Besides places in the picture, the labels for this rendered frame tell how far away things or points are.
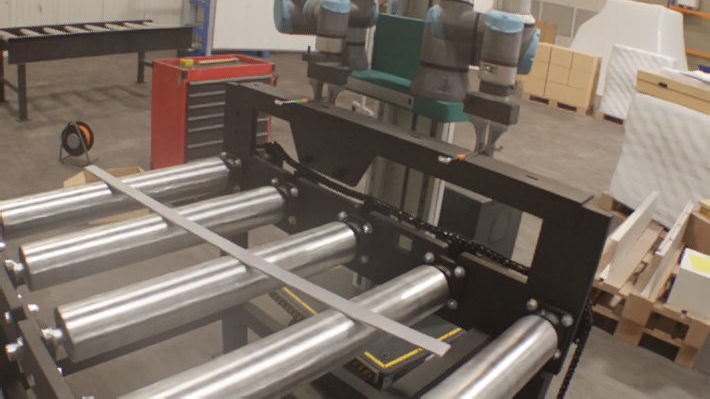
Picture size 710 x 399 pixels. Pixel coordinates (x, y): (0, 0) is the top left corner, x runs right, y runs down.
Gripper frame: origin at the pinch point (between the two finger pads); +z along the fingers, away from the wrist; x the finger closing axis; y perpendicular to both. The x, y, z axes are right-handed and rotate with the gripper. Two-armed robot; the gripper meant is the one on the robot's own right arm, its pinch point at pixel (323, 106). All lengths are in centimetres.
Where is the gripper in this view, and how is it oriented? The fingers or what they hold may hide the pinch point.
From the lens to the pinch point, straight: 168.4
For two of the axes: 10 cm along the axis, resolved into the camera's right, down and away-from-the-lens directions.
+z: -1.2, 9.4, 3.2
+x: -7.4, -3.0, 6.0
